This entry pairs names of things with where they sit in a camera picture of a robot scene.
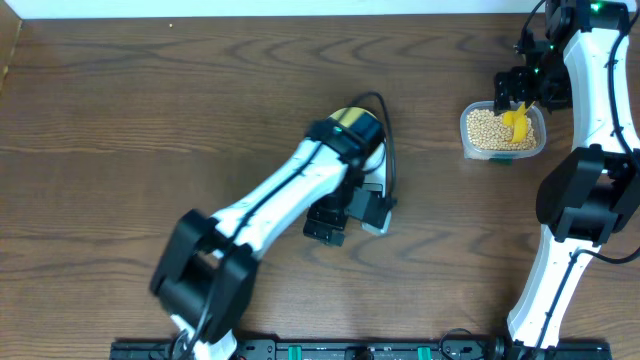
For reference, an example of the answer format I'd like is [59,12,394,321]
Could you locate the clear plastic container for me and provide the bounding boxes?
[460,101,547,160]

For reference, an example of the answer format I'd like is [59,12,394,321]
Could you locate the yellow plastic bowl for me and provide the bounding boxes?
[329,107,376,127]

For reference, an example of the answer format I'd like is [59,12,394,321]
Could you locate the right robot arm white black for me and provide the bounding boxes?
[485,0,639,359]

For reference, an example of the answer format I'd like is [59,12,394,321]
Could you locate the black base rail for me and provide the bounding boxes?
[109,338,613,360]

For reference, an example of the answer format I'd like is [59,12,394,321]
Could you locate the yellow scoop spoon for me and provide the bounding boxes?
[502,102,533,143]

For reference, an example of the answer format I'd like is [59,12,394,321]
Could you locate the white digital kitchen scale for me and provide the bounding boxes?
[345,142,392,236]

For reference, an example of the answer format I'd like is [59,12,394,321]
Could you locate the green tape label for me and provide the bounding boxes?
[489,158,513,166]

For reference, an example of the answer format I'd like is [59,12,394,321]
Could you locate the pile of soybeans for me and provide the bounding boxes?
[466,109,538,151]

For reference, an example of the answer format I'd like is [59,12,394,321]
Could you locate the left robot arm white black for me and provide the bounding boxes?
[150,107,393,359]

